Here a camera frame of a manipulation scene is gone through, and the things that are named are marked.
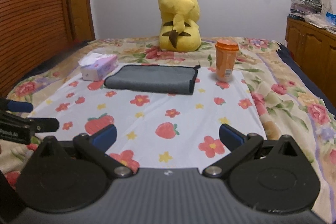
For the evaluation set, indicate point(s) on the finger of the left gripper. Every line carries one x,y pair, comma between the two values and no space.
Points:
15,106
45,124

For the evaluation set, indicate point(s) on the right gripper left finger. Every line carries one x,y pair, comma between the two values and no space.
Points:
92,148

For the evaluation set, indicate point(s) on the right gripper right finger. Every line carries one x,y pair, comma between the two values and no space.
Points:
242,148

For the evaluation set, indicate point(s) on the purple grey microfiber towel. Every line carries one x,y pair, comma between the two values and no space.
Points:
154,79

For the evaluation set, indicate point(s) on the floral bed sheet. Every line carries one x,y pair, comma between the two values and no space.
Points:
284,101

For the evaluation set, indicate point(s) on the white strawberry print cloth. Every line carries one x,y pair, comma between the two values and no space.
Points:
156,130

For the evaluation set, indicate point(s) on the pink tissue box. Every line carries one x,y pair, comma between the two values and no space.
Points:
96,66

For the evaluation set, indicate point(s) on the wooden slatted wardrobe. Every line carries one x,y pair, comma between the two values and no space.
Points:
32,32

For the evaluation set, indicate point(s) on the orange plastic cup with lid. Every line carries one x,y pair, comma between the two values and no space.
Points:
226,51

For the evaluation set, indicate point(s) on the wooden sideboard cabinet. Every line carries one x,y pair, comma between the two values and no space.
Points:
313,49

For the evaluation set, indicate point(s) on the yellow Pikachu plush toy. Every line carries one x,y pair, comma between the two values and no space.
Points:
179,30

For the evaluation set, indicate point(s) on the stack of folded magazines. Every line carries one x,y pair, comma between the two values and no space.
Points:
304,7

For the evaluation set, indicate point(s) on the blue picture box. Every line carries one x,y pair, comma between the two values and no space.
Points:
331,18

